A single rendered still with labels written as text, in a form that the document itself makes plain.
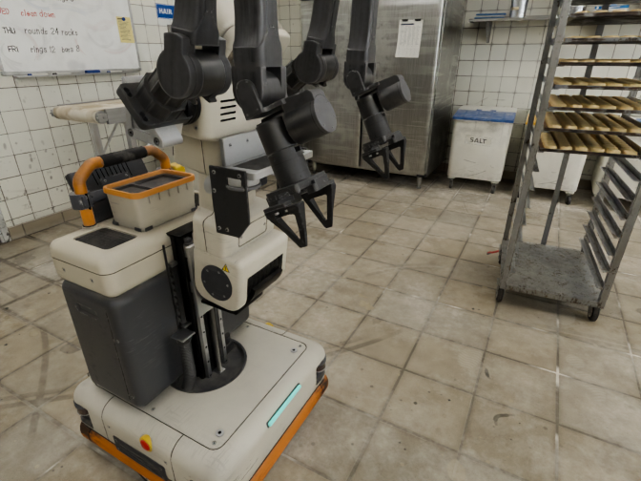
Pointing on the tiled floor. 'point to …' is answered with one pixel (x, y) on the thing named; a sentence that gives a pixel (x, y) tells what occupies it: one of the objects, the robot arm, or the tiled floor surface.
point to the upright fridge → (385, 44)
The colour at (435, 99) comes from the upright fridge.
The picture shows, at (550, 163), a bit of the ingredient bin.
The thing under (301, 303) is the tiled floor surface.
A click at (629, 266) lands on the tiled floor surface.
